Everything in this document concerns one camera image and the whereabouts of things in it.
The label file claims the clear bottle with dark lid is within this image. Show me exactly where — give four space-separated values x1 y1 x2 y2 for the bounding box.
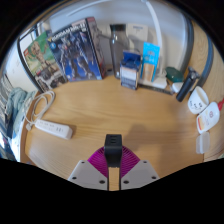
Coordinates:
109 23 132 80

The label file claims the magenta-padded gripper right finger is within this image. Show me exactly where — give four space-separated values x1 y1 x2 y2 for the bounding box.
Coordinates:
118 145 161 191

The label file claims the dark ruler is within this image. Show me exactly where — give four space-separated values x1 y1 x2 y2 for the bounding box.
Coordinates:
137 83 175 96

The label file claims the dark green round object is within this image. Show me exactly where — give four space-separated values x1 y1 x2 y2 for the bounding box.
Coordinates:
165 66 185 84

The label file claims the white box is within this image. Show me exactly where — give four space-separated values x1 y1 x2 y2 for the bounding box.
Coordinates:
125 23 149 44

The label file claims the green tree figure kit box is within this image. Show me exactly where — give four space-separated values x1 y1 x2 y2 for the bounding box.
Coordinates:
22 31 68 94

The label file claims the black charger block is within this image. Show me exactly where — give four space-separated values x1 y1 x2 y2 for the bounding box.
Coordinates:
103 133 123 168

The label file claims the light blue retail package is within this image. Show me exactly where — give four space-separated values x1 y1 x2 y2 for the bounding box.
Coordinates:
140 41 161 83

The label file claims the white mug with face print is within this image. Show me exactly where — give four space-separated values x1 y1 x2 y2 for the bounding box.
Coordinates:
187 85 210 115

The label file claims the bed with blue-green bedding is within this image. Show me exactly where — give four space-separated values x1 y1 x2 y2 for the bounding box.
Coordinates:
0 74 38 161

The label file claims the small clear plastic container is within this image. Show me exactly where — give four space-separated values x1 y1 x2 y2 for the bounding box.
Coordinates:
195 131 211 155

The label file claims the white bottle with red cap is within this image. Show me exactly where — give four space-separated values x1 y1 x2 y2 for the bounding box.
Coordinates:
195 98 224 135

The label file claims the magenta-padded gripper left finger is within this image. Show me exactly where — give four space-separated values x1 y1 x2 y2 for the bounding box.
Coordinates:
67 146 110 192

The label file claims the white power strip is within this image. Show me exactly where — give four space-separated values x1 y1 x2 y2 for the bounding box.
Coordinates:
34 118 74 140

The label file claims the white power strip cable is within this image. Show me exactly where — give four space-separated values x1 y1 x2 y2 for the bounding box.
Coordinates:
23 90 56 132

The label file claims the small white round object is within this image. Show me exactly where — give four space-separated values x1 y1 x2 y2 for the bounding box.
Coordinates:
171 81 184 94

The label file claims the small blue carton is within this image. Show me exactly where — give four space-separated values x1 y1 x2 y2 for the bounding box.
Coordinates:
119 49 142 90

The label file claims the white desk lamp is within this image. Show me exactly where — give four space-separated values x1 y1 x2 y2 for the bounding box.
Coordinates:
66 0 169 90

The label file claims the blue robot model kit box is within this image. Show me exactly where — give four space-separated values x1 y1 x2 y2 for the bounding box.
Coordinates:
46 17 107 83

